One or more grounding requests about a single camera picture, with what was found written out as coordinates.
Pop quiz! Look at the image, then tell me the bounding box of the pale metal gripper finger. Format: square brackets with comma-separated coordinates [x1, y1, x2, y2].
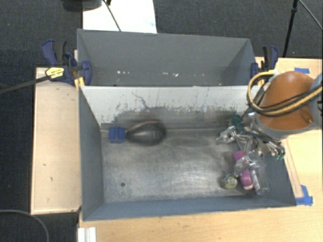
[233, 157, 255, 178]
[216, 126, 239, 145]

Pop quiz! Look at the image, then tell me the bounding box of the grey metal bin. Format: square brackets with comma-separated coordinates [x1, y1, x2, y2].
[76, 28, 298, 222]

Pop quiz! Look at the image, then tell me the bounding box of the black oval brush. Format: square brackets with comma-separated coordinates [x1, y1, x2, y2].
[125, 120, 168, 147]

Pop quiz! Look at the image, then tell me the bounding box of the pink plastic bottle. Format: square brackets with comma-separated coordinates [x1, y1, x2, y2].
[232, 150, 254, 191]

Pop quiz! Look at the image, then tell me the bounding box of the speckled grey-green ball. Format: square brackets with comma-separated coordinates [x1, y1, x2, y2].
[219, 173, 238, 190]

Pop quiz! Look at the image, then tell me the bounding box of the blue sponge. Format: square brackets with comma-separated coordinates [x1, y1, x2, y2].
[109, 126, 126, 143]

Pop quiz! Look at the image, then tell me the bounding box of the pale wood flat board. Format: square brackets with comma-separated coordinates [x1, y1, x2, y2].
[30, 67, 83, 215]

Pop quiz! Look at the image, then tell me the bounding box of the clear plastic bottle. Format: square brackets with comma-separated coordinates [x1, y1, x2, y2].
[248, 157, 271, 196]

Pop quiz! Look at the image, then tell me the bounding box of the dark green round object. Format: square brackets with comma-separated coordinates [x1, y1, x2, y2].
[231, 114, 244, 127]

